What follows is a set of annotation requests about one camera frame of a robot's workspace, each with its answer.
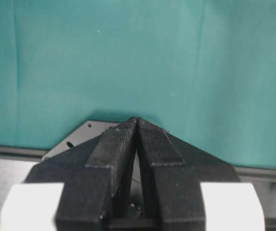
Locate green table cloth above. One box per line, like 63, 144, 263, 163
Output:
0, 0, 276, 167

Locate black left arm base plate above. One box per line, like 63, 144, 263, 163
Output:
42, 120, 118, 160

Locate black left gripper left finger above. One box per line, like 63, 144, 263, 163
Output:
26, 117, 137, 231

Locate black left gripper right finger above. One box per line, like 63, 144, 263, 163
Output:
136, 118, 239, 231

